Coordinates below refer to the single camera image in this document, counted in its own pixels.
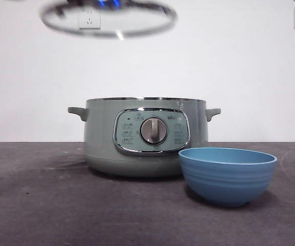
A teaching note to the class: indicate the glass lid with green knob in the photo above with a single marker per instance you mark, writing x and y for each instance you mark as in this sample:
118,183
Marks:
60,27

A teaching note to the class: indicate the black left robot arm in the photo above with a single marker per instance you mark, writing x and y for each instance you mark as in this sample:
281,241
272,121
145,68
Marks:
85,2

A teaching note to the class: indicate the pale green electric steamer pot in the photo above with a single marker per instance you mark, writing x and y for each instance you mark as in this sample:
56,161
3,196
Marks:
101,153

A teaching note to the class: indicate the blue ribbed bowl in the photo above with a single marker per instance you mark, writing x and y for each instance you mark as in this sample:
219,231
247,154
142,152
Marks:
226,182

